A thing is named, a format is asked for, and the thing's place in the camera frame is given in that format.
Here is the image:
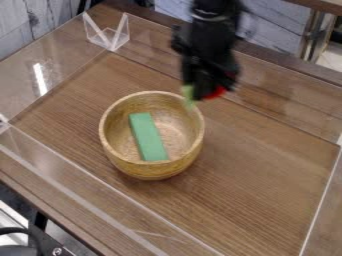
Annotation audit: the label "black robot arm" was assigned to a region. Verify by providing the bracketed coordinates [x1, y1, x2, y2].
[171, 0, 243, 102]

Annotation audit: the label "metal table leg background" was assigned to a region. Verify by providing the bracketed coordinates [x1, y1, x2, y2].
[301, 10, 337, 63]

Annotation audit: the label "red plush strawberry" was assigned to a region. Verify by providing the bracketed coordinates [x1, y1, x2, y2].
[181, 84, 227, 109]

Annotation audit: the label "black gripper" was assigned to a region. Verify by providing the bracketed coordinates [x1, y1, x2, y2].
[171, 21, 239, 95]

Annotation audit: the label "wooden bowl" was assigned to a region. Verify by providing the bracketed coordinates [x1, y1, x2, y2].
[99, 91, 205, 180]

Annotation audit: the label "black table frame clamp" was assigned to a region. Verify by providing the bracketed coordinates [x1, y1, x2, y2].
[0, 209, 76, 256]

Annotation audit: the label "green rectangular block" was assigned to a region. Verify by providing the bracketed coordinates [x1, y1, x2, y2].
[129, 112, 169, 161]

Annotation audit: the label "clear acrylic tray walls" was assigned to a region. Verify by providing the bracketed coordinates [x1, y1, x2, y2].
[0, 2, 342, 256]

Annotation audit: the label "clear acrylic corner bracket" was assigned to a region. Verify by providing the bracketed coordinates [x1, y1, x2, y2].
[82, 12, 130, 52]

